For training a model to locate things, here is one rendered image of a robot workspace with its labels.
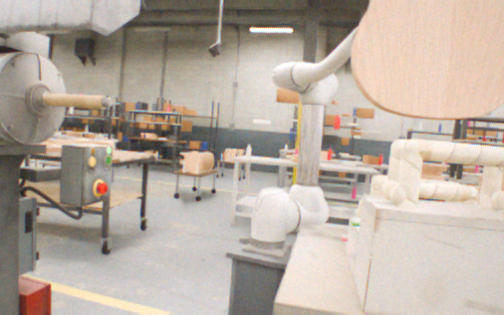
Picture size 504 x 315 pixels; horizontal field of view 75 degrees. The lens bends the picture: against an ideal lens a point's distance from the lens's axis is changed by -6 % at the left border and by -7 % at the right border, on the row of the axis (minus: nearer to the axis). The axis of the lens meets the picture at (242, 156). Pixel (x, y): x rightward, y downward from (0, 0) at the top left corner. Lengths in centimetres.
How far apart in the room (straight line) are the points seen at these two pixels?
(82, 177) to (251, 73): 1124
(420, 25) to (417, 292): 52
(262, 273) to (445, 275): 99
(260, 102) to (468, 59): 1135
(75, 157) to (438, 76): 105
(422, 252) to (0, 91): 96
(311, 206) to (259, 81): 1070
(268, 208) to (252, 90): 1078
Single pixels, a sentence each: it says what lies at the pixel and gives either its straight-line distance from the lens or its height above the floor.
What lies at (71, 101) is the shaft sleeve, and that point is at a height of 125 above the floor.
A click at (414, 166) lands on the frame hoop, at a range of 58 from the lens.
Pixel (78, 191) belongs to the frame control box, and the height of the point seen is 97.
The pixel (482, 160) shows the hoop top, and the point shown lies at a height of 119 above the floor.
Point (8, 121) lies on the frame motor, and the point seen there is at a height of 119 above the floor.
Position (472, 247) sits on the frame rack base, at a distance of 62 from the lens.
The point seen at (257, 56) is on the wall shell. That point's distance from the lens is 1235.
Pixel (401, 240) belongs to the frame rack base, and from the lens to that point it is 58.
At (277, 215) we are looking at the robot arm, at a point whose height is 87.
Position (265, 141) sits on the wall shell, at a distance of 1193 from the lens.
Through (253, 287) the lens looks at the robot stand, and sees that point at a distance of 153.
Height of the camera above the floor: 120
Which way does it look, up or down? 3 degrees down
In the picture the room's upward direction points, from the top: 5 degrees clockwise
